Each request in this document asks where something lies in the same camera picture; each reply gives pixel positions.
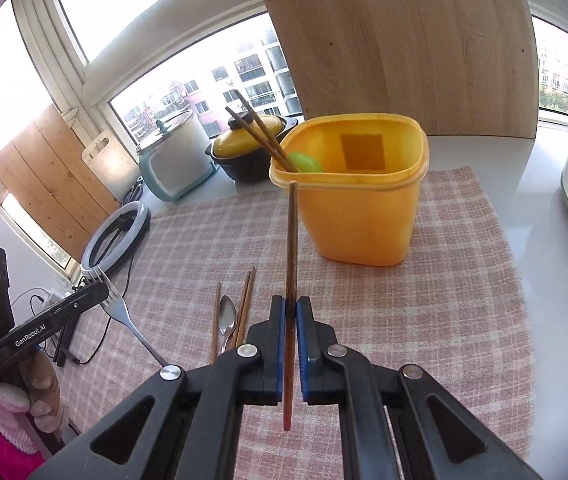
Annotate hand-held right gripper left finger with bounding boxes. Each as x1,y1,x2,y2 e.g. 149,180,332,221
29,296,285,480

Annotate black casserole with yellow lid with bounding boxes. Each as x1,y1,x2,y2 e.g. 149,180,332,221
206,114,301,185

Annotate wooden chopstick with red end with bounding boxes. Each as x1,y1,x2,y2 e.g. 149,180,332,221
233,89,299,172
209,281,222,367
235,267,257,350
228,270,253,352
225,106,291,172
282,181,299,432

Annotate light wooden board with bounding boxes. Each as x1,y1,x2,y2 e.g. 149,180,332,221
252,0,538,140

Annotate white cutting board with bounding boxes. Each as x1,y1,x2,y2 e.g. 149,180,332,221
81,128,138,197

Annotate metal spoon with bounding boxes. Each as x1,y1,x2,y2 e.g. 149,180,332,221
218,294,238,354

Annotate white power strip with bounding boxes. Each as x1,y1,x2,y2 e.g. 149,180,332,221
34,286,82,312

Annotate pink checked tablecloth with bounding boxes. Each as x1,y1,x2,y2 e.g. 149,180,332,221
70,166,536,480

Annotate black scissors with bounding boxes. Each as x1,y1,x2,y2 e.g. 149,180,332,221
123,176,146,207

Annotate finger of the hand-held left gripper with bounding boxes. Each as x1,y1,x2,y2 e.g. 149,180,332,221
66,281,111,315

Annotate yellow plastic container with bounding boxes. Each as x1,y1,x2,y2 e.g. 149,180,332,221
268,114,431,267

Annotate green plastic spoon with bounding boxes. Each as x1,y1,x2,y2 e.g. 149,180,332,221
287,152,323,174

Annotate white ring light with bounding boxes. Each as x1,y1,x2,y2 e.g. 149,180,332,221
80,201,153,277

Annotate metal fork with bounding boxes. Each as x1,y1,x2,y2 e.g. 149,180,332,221
84,267,171,368

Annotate person's left forearm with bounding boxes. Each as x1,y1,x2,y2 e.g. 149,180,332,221
0,352,65,468

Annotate wooden plank board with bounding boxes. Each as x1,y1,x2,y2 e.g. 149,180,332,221
0,104,121,262

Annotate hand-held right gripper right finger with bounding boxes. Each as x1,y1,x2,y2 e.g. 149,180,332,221
297,296,541,480

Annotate white pot with teal handle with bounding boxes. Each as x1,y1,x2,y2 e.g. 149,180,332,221
136,108,217,203

